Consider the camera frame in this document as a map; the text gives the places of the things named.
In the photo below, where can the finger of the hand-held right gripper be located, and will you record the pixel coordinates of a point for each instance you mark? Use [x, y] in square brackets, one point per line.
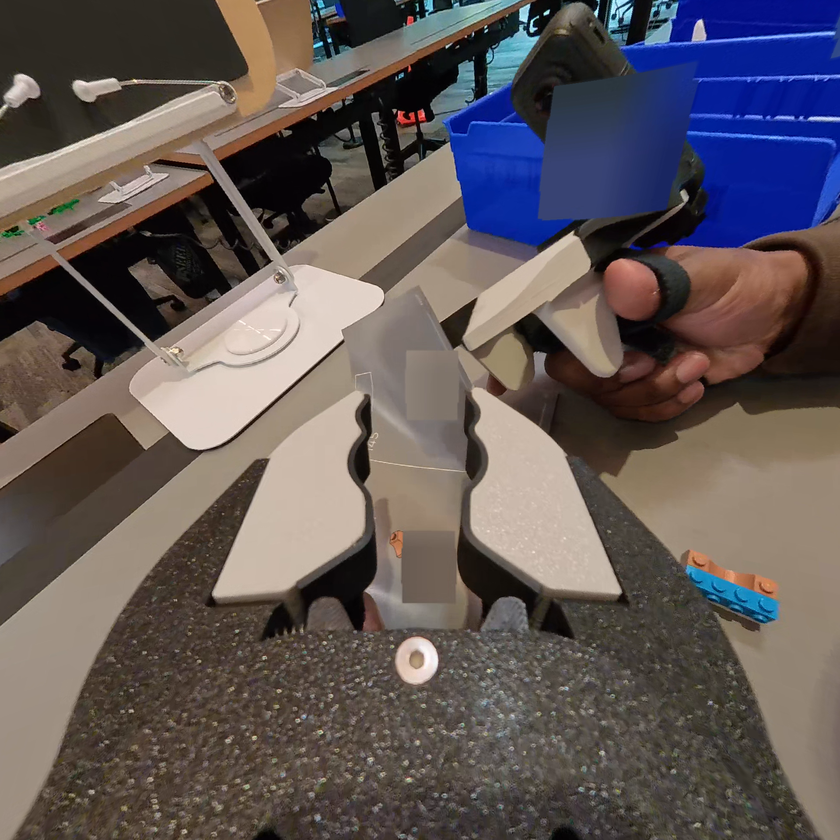
[512, 361]
[525, 289]

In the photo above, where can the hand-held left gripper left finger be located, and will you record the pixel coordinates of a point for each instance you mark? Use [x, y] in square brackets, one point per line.
[308, 499]

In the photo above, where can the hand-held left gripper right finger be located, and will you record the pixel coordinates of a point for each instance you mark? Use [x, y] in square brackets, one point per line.
[531, 505]

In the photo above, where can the clear plastic bag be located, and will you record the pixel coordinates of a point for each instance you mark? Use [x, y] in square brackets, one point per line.
[394, 341]

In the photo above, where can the person's right forearm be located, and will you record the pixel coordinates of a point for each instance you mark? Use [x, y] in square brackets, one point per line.
[820, 295]

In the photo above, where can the wood-edged grey desk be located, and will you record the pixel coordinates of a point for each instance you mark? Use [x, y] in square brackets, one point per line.
[367, 56]

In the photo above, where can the person's right hand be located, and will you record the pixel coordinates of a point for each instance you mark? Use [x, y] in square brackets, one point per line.
[735, 308]

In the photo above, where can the small copper toy piece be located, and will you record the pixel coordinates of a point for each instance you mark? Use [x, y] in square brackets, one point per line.
[396, 543]

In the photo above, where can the blue plastic bin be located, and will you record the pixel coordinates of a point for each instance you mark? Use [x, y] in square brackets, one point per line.
[754, 13]
[499, 170]

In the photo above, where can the white desktop stand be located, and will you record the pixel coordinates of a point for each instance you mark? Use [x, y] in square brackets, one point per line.
[262, 367]

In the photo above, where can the orange floor object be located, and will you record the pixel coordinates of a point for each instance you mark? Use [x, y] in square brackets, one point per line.
[410, 117]

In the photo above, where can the copper and blue brick assembly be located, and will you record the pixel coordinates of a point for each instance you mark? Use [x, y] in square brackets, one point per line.
[735, 590]

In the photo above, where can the small white stand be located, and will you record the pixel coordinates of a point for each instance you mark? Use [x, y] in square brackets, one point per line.
[305, 88]
[134, 187]

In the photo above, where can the tan cardboard sheet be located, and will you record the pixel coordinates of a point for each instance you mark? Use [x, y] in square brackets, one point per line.
[253, 52]

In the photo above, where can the green toy brick pieces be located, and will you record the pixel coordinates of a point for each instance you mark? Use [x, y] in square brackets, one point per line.
[39, 220]

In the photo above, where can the black flat panel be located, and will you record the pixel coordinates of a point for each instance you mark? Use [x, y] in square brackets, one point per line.
[118, 33]

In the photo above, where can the steel tether with white plug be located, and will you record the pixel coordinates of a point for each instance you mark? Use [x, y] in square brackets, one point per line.
[95, 88]
[23, 88]

